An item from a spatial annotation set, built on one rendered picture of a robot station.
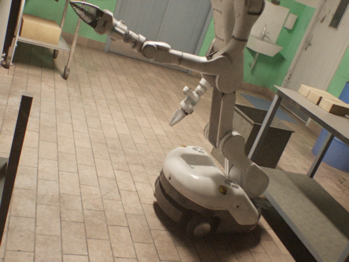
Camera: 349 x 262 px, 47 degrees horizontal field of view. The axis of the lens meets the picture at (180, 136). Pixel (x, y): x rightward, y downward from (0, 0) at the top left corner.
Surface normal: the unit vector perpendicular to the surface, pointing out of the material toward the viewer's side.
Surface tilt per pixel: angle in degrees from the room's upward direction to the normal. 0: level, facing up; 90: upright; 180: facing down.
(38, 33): 90
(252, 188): 90
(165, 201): 90
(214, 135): 108
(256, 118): 90
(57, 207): 0
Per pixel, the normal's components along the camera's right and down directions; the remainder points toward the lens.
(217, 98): -0.89, 0.18
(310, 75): -0.90, -0.18
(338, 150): -0.47, 0.17
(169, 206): -0.68, 0.04
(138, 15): 0.28, 0.44
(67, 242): 0.33, -0.88
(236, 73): 0.53, 0.46
